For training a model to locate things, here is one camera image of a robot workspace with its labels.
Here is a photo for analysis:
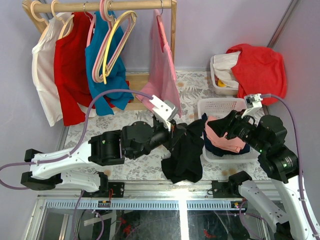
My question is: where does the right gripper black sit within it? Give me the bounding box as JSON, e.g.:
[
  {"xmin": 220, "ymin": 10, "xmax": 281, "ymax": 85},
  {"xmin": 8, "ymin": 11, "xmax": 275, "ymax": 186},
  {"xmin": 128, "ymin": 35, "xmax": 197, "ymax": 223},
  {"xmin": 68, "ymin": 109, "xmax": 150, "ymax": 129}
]
[{"xmin": 206, "ymin": 108, "xmax": 267, "ymax": 152}]

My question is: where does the black t shirt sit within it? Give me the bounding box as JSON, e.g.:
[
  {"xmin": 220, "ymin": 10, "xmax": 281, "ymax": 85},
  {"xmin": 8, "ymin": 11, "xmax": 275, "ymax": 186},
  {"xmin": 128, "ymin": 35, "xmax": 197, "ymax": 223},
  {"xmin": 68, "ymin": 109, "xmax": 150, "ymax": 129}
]
[{"xmin": 161, "ymin": 119, "xmax": 205, "ymax": 184}]

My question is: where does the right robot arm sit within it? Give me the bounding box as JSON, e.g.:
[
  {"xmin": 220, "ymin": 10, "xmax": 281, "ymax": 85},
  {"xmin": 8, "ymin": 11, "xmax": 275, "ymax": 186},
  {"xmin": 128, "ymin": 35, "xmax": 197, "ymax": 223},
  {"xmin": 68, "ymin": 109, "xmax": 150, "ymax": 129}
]
[{"xmin": 218, "ymin": 110, "xmax": 320, "ymax": 240}]

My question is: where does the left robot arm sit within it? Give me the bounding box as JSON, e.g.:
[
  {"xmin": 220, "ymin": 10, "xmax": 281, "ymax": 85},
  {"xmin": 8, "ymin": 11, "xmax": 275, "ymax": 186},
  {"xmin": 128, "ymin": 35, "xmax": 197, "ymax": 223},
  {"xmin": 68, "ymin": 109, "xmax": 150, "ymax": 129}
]
[{"xmin": 20, "ymin": 117, "xmax": 176, "ymax": 198}]

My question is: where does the salmon pink folded shirt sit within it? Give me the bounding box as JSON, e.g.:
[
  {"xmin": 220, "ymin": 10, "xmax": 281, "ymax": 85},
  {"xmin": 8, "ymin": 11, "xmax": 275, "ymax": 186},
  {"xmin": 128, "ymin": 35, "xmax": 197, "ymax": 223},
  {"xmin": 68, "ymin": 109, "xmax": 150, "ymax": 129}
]
[{"xmin": 204, "ymin": 116, "xmax": 246, "ymax": 153}]

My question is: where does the navy blue folded shirt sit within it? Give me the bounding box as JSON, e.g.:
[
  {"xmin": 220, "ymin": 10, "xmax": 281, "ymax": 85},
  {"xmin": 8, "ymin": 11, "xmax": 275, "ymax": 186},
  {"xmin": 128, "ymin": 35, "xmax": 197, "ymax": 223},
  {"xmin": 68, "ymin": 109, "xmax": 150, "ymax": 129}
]
[{"xmin": 201, "ymin": 113, "xmax": 250, "ymax": 157}]

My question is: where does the pink t shirt on hanger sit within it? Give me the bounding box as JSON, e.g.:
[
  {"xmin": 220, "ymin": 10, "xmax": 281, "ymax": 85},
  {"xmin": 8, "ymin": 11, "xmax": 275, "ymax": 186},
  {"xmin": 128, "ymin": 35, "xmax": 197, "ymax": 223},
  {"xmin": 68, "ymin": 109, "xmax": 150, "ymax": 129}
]
[{"xmin": 141, "ymin": 9, "xmax": 182, "ymax": 117}]

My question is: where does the pink empty hanger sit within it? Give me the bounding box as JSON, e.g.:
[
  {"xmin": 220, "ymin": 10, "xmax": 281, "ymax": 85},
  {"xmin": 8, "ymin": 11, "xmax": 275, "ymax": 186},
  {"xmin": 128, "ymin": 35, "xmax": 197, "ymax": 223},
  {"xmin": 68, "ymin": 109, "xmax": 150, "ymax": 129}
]
[{"xmin": 92, "ymin": 0, "xmax": 138, "ymax": 84}]

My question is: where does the blue t shirt on hanger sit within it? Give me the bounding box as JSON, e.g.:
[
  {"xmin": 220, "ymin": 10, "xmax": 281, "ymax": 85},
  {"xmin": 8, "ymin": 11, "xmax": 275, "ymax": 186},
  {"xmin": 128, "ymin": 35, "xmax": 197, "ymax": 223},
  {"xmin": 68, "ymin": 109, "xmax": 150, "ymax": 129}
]
[{"xmin": 85, "ymin": 11, "xmax": 134, "ymax": 116}]

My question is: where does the red t shirt on hanger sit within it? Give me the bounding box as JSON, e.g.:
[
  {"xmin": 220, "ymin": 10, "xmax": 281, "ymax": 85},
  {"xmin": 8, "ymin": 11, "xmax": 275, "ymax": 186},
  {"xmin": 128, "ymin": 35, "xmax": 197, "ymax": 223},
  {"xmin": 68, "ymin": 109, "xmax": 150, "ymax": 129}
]
[{"xmin": 54, "ymin": 12, "xmax": 109, "ymax": 126}]

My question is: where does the yellow empty hanger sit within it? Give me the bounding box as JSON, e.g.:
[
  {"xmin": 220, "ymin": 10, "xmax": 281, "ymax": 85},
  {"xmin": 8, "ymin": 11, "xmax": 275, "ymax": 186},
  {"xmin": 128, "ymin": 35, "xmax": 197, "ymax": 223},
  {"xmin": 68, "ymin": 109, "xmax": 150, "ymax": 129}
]
[{"xmin": 93, "ymin": 10, "xmax": 137, "ymax": 84}]

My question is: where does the white t shirt on hanger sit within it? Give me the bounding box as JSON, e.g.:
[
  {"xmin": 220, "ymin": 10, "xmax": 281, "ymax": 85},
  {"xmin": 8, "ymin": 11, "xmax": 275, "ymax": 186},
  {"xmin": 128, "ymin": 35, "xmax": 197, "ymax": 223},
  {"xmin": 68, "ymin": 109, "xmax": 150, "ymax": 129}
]
[{"xmin": 31, "ymin": 18, "xmax": 64, "ymax": 127}]

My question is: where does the peach hanger far left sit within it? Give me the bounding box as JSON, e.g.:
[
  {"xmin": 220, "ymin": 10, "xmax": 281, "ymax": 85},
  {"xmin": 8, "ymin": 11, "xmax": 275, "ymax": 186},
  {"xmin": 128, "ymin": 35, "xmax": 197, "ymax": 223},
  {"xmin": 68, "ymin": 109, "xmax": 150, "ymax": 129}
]
[{"xmin": 30, "ymin": 0, "xmax": 49, "ymax": 27}]

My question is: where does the white laundry basket front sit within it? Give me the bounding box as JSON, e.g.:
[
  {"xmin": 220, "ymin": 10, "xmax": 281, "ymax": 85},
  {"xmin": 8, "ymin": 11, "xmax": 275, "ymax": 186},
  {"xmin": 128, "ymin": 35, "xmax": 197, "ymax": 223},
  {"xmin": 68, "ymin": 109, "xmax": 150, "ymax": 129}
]
[{"xmin": 197, "ymin": 97, "xmax": 259, "ymax": 164}]

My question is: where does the white laundry basket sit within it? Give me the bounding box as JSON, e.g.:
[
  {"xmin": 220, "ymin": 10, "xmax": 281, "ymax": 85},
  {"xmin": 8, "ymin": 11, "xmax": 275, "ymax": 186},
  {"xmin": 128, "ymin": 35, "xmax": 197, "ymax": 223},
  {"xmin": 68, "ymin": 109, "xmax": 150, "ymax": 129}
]
[
  {"xmin": 197, "ymin": 97, "xmax": 259, "ymax": 164},
  {"xmin": 210, "ymin": 55, "xmax": 238, "ymax": 96}
]

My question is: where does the white laundry basket back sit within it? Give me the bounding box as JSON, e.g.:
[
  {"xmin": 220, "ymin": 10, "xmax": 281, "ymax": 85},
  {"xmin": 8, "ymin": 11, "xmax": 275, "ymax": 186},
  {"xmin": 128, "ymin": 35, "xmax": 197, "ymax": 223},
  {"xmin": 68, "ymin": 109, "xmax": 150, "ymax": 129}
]
[{"xmin": 210, "ymin": 55, "xmax": 238, "ymax": 96}]

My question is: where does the yellow item in back basket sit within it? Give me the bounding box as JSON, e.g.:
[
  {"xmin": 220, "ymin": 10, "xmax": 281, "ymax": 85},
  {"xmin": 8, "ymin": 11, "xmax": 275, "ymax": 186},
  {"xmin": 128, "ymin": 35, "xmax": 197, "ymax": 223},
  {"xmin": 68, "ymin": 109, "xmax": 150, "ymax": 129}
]
[{"xmin": 217, "ymin": 79, "xmax": 227, "ymax": 88}]

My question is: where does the floral table mat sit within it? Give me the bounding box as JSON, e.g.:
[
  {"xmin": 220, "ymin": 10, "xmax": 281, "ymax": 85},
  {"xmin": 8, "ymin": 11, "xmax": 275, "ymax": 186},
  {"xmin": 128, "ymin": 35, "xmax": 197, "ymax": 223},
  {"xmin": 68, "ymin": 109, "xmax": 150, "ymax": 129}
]
[{"xmin": 62, "ymin": 72, "xmax": 268, "ymax": 184}]

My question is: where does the red orange cloth on basket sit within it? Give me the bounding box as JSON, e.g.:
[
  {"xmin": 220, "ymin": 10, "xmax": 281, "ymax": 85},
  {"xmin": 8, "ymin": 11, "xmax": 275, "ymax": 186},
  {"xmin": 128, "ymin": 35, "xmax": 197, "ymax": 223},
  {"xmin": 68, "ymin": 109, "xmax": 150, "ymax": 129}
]
[{"xmin": 226, "ymin": 43, "xmax": 288, "ymax": 99}]

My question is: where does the white cloth in back basket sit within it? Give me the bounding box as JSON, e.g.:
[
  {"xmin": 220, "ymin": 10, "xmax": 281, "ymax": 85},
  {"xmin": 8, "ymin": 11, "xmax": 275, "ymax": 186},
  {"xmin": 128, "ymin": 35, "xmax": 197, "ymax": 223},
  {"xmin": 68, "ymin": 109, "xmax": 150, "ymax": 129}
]
[{"xmin": 212, "ymin": 51, "xmax": 241, "ymax": 89}]

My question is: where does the wooden clothes rack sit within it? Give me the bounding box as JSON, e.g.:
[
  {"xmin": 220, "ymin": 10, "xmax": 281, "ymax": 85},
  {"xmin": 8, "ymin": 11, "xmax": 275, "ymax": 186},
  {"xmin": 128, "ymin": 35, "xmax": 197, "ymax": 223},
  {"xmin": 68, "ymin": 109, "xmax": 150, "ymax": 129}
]
[{"xmin": 23, "ymin": 0, "xmax": 176, "ymax": 125}]

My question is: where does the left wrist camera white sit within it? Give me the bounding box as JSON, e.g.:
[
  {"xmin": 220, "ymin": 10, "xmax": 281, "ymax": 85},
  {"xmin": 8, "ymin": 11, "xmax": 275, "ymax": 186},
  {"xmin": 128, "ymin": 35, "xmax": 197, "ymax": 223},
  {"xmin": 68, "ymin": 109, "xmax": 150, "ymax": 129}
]
[{"xmin": 149, "ymin": 95, "xmax": 178, "ymax": 132}]

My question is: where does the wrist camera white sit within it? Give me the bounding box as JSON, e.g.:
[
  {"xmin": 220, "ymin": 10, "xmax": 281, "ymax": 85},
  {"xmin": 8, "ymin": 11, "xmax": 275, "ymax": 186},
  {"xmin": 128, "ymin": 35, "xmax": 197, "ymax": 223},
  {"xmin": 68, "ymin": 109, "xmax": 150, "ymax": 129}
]
[
  {"xmin": 241, "ymin": 93, "xmax": 263, "ymax": 119},
  {"xmin": 149, "ymin": 95, "xmax": 178, "ymax": 132}
]

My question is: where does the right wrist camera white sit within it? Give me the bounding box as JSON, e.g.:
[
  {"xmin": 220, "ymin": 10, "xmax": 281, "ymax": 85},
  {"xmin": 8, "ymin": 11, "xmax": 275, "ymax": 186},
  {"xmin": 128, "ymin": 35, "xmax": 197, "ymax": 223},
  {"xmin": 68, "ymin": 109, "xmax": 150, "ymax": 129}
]
[{"xmin": 241, "ymin": 93, "xmax": 263, "ymax": 119}]

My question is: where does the aluminium rail frame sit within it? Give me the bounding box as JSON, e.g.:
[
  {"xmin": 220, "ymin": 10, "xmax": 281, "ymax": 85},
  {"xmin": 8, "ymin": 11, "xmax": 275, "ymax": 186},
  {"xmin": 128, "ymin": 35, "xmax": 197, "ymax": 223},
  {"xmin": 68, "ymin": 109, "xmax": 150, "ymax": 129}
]
[{"xmin": 36, "ymin": 180, "xmax": 242, "ymax": 211}]

